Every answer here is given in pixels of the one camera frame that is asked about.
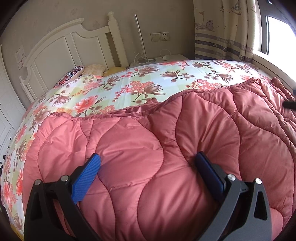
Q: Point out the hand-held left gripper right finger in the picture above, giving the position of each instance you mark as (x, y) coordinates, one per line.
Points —
(209, 176)

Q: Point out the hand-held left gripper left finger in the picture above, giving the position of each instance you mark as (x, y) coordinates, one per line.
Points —
(85, 178)

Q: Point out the pink quilted comforter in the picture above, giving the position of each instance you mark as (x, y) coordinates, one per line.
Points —
(148, 143)

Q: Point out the stone windowsill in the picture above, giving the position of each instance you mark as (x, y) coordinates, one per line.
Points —
(279, 67)

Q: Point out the dark framed window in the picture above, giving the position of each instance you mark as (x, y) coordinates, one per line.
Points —
(277, 30)

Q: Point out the printed striped curtain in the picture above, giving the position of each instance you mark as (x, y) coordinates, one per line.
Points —
(222, 30)

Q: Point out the white wardrobe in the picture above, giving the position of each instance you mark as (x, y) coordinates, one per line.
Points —
(9, 111)

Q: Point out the floral bed sheet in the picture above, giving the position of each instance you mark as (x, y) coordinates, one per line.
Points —
(129, 85)

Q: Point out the mandala patterned pillow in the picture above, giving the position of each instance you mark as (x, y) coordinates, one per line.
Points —
(70, 75)

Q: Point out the pale peach pillow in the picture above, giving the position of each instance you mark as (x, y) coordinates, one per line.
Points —
(93, 69)

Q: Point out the yellow pillow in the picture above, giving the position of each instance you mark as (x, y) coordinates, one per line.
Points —
(114, 70)

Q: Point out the white nightstand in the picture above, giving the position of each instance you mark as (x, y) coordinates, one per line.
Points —
(175, 59)

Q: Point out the white charger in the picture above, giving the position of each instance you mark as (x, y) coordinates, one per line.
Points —
(166, 57)

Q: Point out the white wooden headboard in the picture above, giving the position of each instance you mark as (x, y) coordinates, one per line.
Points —
(69, 46)

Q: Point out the slim silver desk lamp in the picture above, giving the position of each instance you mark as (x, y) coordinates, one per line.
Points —
(140, 39)

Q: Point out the wall socket panel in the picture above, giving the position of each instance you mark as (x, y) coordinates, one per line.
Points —
(160, 36)

